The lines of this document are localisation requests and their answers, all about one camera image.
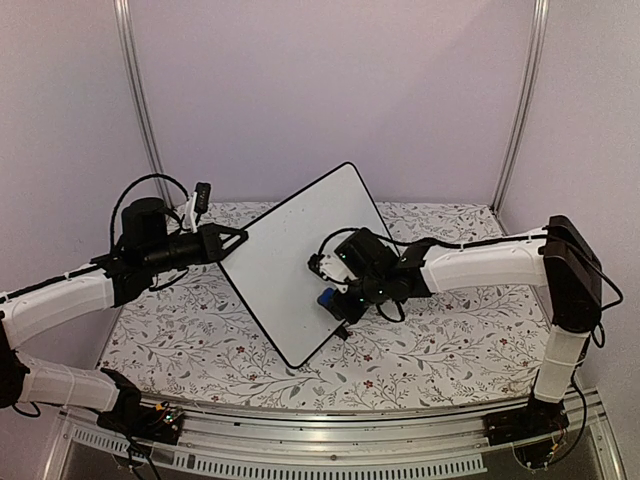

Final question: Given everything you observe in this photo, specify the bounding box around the aluminium corner post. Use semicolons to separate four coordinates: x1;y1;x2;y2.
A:
112;0;171;206
491;0;550;216

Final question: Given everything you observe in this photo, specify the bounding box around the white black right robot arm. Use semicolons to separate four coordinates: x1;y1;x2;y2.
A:
308;215;603;436

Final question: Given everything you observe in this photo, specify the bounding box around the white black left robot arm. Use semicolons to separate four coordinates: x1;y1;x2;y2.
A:
1;197;248;434

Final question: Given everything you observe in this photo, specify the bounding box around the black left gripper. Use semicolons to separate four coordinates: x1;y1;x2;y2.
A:
144;223;250;276

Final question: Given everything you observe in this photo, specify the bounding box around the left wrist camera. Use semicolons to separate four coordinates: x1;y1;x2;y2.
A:
183;182;211;233

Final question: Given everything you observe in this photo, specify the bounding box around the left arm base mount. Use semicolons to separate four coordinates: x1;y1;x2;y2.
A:
97;368;184;445

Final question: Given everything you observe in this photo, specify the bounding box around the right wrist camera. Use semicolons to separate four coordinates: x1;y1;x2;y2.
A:
307;227;399;293

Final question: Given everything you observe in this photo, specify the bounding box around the left aluminium corner post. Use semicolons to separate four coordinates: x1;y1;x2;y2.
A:
112;0;171;206

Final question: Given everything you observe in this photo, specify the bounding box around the floral patterned table mat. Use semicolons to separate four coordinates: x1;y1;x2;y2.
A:
97;201;551;412

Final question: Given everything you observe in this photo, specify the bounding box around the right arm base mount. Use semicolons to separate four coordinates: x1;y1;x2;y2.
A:
482;396;569;470

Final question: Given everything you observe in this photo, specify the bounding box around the right aluminium corner post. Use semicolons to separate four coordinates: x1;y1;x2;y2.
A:
491;0;550;216

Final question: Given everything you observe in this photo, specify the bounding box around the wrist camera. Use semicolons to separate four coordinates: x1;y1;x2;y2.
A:
307;227;399;293
183;182;211;233

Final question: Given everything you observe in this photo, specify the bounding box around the white whiteboard black frame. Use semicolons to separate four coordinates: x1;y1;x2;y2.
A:
220;162;389;369

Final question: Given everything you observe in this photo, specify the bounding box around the black whiteboard stand foot left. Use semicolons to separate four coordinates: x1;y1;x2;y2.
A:
335;326;349;341

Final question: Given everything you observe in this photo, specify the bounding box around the blue whiteboard eraser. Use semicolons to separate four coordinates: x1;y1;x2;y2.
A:
317;288;336;311

